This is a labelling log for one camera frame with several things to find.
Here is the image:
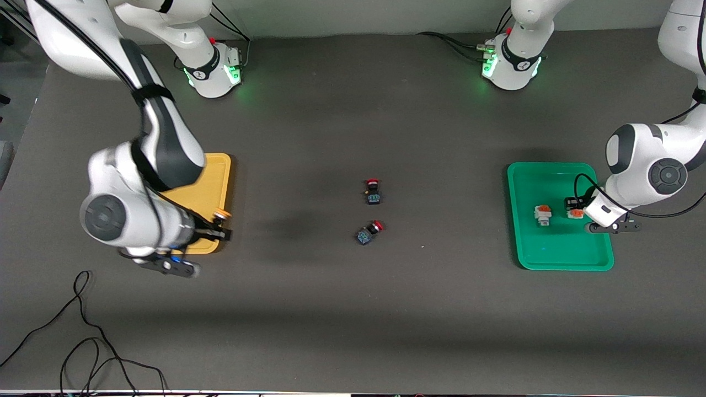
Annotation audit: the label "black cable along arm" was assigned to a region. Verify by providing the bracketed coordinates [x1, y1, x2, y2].
[33, 0, 221, 232]
[574, 0, 706, 219]

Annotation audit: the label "black strap on right arm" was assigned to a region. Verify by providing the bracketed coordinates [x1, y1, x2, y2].
[131, 84, 175, 107]

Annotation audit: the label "green plastic tray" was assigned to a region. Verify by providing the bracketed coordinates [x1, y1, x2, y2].
[507, 162, 615, 272]

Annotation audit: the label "red mushroom button, tilted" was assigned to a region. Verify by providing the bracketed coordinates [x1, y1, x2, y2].
[356, 220, 385, 246]

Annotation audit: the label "black cables at right base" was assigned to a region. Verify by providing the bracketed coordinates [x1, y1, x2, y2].
[210, 3, 252, 44]

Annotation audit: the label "black cable along right arm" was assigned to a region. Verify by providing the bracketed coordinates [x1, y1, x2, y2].
[33, 0, 221, 232]

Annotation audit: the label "black metal frame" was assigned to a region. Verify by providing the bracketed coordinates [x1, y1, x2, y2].
[0, 4, 35, 44]

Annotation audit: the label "yellow plastic tray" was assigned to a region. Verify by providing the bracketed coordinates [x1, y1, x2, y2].
[163, 153, 232, 255]

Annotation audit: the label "long black loose cable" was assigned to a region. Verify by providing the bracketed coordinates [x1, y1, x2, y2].
[0, 270, 169, 395]

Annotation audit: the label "black cables at left base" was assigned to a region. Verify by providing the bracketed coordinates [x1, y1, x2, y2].
[416, 31, 490, 62]

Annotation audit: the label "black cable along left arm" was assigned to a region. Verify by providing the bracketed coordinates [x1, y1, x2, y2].
[574, 0, 706, 219]

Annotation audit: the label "black cables at base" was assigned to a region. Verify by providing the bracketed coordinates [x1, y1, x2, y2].
[416, 31, 490, 62]
[210, 3, 252, 44]

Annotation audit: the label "looped black loose cable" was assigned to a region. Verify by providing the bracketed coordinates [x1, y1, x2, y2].
[58, 336, 138, 395]

